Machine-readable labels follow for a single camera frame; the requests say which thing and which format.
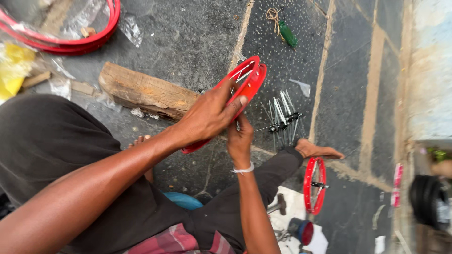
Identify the person's right hand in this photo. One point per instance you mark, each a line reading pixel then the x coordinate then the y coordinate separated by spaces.
pixel 240 144

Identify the person's left hand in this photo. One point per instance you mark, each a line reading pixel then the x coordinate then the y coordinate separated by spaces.
pixel 204 118

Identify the person's right fingers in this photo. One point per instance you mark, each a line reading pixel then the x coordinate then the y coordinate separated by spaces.
pixel 244 125

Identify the small metal spoke nipple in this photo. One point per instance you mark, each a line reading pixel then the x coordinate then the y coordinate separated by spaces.
pixel 238 126

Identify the red bicycle wheel rim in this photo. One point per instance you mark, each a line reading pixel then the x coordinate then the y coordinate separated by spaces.
pixel 252 83

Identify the bundle of spokes with hubs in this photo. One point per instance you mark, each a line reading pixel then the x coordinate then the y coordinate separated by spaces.
pixel 284 118

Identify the white wristband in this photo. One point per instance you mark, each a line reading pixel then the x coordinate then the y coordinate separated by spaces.
pixel 243 170

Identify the clear plastic wrap piece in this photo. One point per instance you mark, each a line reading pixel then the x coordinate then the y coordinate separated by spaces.
pixel 60 84
pixel 302 87
pixel 131 30

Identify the person's right foot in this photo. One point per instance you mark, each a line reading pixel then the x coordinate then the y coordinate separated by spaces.
pixel 316 150

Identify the person's foot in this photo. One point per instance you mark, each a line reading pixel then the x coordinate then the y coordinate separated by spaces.
pixel 140 140
pixel 316 150

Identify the metal hammer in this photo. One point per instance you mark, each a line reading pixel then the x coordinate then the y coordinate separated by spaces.
pixel 280 204

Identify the red spoked small wheel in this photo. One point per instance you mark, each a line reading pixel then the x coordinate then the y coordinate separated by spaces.
pixel 307 187

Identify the white paper sheet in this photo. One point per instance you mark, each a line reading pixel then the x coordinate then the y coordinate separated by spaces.
pixel 293 203

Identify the blue stool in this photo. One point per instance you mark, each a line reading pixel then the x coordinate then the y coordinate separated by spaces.
pixel 183 201

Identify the person's left foot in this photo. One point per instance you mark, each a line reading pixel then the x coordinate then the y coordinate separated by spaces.
pixel 140 140

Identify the rough wooden block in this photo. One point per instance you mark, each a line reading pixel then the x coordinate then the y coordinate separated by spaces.
pixel 141 91

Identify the blue and red container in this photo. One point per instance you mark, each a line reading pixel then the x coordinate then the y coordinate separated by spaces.
pixel 303 231

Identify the pink plaid shirt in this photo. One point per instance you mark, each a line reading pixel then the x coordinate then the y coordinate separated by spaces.
pixel 173 241

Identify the pink wrapper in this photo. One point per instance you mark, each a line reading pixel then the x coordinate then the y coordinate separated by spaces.
pixel 397 183

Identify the stack of red rims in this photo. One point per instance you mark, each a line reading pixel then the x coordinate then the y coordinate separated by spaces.
pixel 70 44

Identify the black rubber tire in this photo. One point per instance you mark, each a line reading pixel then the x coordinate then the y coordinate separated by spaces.
pixel 427 201

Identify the person's dark trousers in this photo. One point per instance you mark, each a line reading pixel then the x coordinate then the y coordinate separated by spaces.
pixel 46 141

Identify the small wooden stick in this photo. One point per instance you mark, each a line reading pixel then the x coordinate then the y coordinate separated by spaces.
pixel 36 79

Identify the yellow plastic bag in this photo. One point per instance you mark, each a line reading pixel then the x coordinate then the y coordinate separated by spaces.
pixel 14 67

